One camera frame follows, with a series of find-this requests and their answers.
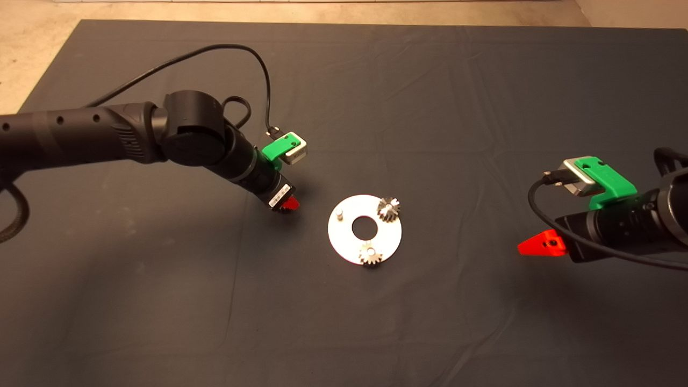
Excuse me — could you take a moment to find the round metal carrier plate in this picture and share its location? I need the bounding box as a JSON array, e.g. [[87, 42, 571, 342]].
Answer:
[[327, 195, 402, 266]]

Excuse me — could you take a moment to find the right green camera mount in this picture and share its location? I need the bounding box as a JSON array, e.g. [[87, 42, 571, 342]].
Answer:
[[574, 156, 639, 211]]

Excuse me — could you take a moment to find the black right camera cable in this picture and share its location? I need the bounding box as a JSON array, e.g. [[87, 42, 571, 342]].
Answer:
[[528, 171, 688, 271]]

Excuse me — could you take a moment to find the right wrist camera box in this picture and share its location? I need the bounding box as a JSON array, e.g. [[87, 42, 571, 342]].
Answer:
[[562, 159, 598, 198]]

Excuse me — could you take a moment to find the black braided arm hose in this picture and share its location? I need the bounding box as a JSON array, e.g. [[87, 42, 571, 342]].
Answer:
[[0, 180, 30, 243]]

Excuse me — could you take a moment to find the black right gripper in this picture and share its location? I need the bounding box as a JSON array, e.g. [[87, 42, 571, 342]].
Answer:
[[518, 191, 673, 264]]

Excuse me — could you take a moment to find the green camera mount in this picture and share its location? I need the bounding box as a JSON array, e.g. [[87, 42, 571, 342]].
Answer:
[[574, 156, 639, 211], [262, 134, 299, 171]]

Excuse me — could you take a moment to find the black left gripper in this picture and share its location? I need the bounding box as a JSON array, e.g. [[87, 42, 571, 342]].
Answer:
[[239, 156, 300, 212]]

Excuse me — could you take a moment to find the dark grey table cloth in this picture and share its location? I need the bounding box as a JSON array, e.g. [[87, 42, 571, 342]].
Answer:
[[0, 19, 688, 387]]

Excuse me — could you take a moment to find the left green camera mount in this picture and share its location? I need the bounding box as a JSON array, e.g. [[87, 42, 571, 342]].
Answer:
[[262, 134, 299, 171]]

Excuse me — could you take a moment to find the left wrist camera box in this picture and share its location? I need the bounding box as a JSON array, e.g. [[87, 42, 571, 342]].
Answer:
[[282, 132, 308, 164]]

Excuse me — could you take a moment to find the small steel planetary gear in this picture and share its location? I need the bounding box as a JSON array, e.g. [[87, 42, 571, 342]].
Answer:
[[359, 243, 383, 267], [376, 197, 401, 223]]

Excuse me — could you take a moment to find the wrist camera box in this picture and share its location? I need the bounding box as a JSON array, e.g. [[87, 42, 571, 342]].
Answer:
[[562, 159, 598, 198], [282, 132, 308, 164]]

